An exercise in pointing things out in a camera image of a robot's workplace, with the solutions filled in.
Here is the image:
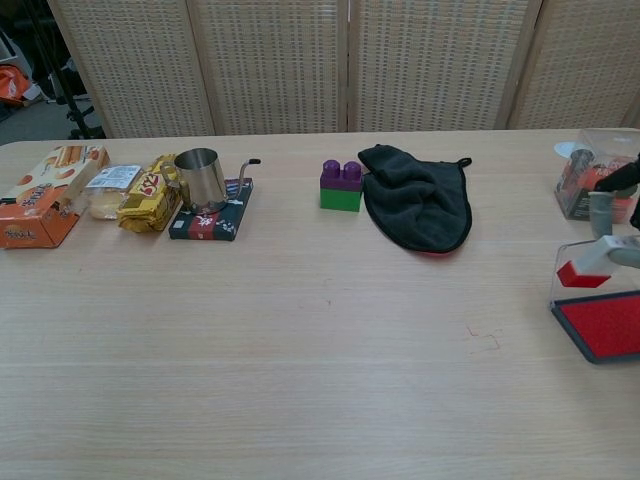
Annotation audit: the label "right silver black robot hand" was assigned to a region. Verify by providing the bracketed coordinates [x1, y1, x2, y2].
[587, 152, 640, 269]

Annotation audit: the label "white and red block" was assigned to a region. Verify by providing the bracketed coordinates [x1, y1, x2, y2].
[557, 234, 627, 290]

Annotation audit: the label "clear box red black items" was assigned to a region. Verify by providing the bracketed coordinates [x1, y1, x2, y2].
[554, 128, 640, 222]

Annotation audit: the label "red ink pad clear lid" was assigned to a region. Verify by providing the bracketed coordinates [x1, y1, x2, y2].
[548, 239, 640, 365]

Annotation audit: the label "black cloth mitt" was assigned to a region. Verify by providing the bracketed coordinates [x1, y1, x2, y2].
[357, 143, 474, 257]

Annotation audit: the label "purple toy brick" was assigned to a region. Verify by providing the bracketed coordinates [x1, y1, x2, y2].
[321, 159, 364, 194]

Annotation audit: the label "wooden rattan folding screen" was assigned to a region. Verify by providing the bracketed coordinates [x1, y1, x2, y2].
[47, 0, 640, 137]

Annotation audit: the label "dark patterned flat box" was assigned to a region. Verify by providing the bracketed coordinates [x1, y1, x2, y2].
[168, 178, 257, 242]

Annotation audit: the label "steel gooseneck pitcher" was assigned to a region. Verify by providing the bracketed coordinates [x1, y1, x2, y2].
[159, 147, 262, 214]

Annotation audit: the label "gold snack pack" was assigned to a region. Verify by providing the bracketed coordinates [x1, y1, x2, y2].
[116, 153, 184, 234]

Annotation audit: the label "clear wrapped bread packet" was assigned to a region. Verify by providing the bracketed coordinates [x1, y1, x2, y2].
[84, 163, 144, 221]

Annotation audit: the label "black tripod stand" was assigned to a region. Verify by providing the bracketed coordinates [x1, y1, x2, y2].
[27, 0, 107, 141]

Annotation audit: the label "orange biscuit box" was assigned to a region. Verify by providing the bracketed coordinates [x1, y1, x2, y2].
[0, 144, 111, 250]

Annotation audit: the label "orange bag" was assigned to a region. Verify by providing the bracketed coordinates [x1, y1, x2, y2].
[0, 63, 32, 107]

